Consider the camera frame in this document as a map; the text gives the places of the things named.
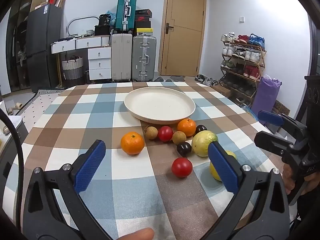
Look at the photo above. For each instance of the wooden door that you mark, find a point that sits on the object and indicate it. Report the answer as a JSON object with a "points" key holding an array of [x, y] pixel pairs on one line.
{"points": [[185, 17]]}

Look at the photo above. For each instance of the black yellow shoe box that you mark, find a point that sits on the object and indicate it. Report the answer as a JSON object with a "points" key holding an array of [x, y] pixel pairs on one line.
{"points": [[143, 31]]}

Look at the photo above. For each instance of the dark purple plum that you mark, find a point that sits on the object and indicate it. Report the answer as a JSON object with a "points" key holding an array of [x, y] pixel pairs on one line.
{"points": [[184, 149], [201, 129]]}

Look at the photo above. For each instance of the person's left hand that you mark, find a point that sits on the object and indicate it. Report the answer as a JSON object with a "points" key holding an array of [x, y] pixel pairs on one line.
{"points": [[140, 234]]}

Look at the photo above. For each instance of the brown doormat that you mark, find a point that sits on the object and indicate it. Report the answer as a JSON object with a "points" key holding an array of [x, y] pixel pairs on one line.
{"points": [[281, 108]]}

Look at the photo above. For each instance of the woven laundry basket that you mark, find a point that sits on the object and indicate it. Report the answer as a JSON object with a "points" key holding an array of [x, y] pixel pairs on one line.
{"points": [[72, 67]]}

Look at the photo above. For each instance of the beige suitcase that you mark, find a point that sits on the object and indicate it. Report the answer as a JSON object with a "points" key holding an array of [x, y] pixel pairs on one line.
{"points": [[121, 57]]}

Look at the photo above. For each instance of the silver suitcase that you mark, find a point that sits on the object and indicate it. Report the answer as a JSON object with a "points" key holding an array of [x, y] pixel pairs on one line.
{"points": [[144, 57]]}

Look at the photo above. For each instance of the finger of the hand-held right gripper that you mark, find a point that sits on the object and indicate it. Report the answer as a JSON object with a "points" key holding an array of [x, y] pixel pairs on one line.
{"points": [[268, 140], [270, 118]]}

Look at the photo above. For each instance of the grey sneakers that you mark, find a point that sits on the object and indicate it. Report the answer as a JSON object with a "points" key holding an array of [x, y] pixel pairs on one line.
{"points": [[205, 80]]}

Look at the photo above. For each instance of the white drawer cabinet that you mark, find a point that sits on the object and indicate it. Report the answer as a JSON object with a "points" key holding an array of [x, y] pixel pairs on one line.
{"points": [[99, 63]]}

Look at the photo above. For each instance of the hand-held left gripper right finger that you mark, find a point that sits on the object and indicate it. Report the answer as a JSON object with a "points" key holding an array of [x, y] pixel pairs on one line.
{"points": [[222, 167]]}

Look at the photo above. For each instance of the black bag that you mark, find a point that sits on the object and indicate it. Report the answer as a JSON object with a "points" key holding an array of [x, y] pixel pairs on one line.
{"points": [[105, 20]]}

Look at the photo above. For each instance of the red tomato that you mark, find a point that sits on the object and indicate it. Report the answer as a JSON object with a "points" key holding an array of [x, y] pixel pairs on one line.
{"points": [[181, 167], [165, 133]]}

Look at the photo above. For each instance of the purple yoga mat bag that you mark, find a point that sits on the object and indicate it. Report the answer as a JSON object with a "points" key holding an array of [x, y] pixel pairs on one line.
{"points": [[265, 97]]}

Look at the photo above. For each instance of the dark glass wardrobe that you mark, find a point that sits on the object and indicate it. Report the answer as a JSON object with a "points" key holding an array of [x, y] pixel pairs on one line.
{"points": [[17, 42]]}

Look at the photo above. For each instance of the white vanity desk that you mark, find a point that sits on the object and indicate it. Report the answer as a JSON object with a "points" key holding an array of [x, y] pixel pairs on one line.
{"points": [[75, 44]]}

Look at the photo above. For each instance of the orange mandarin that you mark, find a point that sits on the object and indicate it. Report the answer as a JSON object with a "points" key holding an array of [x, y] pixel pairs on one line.
{"points": [[132, 143], [186, 127]]}

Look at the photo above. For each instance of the white dotted rug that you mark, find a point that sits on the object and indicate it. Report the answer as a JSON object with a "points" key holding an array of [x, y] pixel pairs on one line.
{"points": [[40, 103]]}

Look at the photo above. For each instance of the wooden shoe rack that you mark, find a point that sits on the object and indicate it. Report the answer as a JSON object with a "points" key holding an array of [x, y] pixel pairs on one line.
{"points": [[261, 63]]}

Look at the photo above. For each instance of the black refrigerator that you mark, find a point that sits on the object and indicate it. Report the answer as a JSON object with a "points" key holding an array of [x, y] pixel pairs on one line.
{"points": [[43, 47]]}

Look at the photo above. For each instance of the beige slippers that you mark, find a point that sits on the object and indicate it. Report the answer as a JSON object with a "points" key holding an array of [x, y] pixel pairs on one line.
{"points": [[15, 107]]}

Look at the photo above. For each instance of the white topped side cabinet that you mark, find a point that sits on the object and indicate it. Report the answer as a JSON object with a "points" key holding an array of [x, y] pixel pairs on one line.
{"points": [[15, 122]]}

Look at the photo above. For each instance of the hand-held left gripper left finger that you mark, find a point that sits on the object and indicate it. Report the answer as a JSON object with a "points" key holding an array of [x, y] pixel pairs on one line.
{"points": [[90, 165]]}

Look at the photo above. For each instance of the grey oval mirror frame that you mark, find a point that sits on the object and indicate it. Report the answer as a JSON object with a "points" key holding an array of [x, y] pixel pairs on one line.
{"points": [[82, 18]]}

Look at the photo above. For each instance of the person's right hand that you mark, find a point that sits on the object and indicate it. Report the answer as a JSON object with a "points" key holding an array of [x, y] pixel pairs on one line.
{"points": [[287, 180]]}

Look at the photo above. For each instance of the checked tablecloth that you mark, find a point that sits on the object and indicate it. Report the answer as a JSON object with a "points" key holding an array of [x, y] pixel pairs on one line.
{"points": [[75, 120]]}

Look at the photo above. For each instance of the black red shoe box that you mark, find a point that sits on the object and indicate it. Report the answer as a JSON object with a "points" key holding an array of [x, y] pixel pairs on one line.
{"points": [[143, 18]]}

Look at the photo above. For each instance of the yellow green guava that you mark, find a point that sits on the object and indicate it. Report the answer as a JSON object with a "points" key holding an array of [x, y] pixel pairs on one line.
{"points": [[202, 143], [214, 171]]}

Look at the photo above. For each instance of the teal suitcase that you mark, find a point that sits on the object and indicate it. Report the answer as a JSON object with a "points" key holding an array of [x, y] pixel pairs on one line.
{"points": [[125, 13]]}

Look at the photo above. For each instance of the rows of shoes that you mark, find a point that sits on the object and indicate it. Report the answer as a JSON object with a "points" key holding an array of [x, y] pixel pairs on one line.
{"points": [[252, 55]]}

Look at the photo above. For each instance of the brown longan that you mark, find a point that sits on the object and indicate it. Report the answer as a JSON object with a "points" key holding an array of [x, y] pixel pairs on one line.
{"points": [[179, 137], [151, 132]]}

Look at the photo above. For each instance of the cream round plate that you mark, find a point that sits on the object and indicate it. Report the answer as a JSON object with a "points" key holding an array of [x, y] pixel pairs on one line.
{"points": [[160, 102]]}

